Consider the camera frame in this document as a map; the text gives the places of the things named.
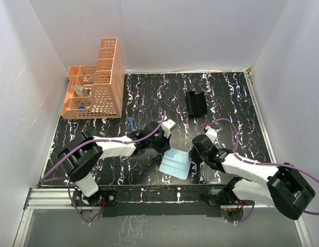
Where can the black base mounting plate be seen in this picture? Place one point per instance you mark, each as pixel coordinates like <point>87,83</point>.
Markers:
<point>169,200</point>

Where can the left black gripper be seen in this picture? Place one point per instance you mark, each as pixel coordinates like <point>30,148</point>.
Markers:
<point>166,145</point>

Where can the grey white small box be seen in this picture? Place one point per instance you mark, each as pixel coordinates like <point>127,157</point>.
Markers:
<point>80,91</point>

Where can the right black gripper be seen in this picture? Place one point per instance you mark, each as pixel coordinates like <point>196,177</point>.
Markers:
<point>193,155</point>

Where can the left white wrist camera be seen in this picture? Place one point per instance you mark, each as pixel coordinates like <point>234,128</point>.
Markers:
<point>168,125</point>

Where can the orange plastic desk organizer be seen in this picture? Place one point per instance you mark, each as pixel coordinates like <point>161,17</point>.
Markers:
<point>103,81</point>

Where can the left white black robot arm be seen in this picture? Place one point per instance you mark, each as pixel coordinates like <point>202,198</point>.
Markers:
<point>79,157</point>

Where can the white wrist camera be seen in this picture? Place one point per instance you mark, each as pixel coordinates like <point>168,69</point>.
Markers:
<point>168,125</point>
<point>211,134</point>

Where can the black sunglasses case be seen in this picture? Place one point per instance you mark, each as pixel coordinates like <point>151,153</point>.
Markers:
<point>196,104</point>

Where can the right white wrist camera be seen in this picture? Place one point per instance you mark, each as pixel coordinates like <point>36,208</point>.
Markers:
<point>211,134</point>

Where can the light blue cleaning cloth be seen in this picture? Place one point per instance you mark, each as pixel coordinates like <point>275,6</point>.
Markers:
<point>176,163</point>

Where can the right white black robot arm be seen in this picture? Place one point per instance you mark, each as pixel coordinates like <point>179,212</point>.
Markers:
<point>278,186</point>

